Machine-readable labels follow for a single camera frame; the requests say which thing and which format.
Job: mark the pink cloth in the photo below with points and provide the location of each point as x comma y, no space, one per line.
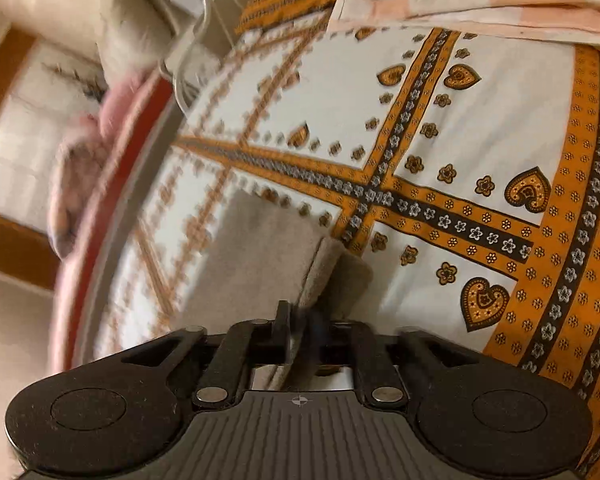
80,170

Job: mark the white door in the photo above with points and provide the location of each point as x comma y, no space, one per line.
30,135

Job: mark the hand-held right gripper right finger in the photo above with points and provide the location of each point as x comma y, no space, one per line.
314,336

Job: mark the grey-beige towel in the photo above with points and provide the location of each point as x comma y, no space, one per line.
260,260

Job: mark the white orange patterned bedsheet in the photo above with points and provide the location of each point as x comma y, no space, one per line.
480,125

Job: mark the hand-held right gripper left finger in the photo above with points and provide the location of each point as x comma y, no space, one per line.
284,332

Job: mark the red bed base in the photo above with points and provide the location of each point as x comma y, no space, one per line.
115,160

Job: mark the peach checked blanket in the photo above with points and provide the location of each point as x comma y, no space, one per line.
480,5

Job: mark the grey mattress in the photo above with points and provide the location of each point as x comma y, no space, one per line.
150,150

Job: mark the wooden door frame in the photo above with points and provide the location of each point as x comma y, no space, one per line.
10,250

